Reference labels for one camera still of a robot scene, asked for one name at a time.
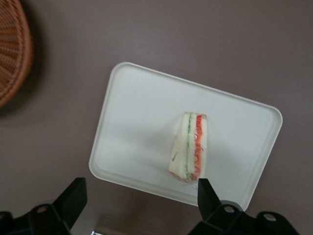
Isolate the triangle sandwich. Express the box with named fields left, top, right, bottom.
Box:
left=167, top=111, right=210, bottom=188

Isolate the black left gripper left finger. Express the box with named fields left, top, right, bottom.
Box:
left=26, top=177, right=88, bottom=235

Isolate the beige plastic tray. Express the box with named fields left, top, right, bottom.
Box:
left=88, top=61, right=284, bottom=211

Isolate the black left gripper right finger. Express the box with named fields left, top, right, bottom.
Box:
left=197, top=178, right=248, bottom=235

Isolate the brown round wicker basket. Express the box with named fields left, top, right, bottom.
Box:
left=0, top=0, right=34, bottom=109

